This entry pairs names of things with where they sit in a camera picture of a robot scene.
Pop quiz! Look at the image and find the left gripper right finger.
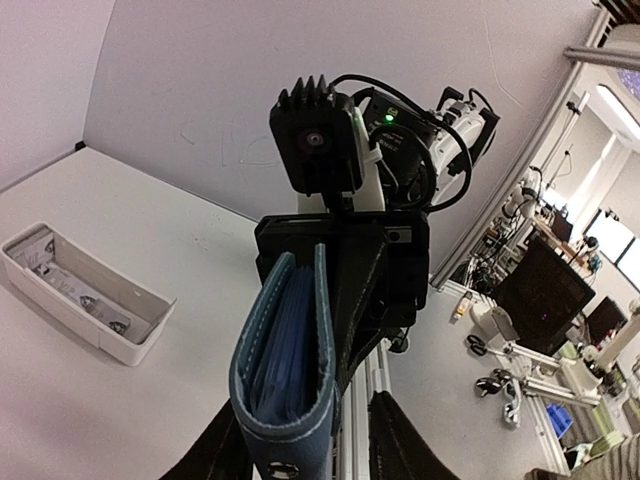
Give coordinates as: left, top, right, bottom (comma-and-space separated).
369, 391, 458, 480

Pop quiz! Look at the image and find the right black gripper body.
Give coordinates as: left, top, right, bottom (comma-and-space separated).
254, 87, 436, 346

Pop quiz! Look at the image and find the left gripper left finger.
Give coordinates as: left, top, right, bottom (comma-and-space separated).
161, 402, 253, 480

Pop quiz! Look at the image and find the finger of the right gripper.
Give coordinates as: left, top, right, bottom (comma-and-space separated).
332, 235, 387, 394

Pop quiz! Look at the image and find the blue card holder wallet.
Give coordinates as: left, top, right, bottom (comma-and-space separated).
229, 244, 337, 479

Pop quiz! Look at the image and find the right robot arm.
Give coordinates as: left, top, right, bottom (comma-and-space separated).
249, 80, 499, 402

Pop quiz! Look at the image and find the silver VIP card flat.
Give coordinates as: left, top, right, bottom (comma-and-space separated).
32, 263, 99, 311

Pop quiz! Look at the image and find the silver VIP card stack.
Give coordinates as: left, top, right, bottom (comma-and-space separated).
7, 229, 55, 270

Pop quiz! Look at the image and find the black computer monitor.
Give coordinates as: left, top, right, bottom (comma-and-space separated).
491, 238, 595, 356

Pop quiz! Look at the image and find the white plastic tray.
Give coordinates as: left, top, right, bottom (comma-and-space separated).
1, 222, 177, 367

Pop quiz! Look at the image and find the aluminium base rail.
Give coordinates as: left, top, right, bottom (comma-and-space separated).
330, 339, 391, 480

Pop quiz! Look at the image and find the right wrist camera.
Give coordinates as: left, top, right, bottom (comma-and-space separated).
269, 77, 385, 214

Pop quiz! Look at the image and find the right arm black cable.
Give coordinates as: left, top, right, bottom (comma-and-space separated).
329, 73, 476, 214

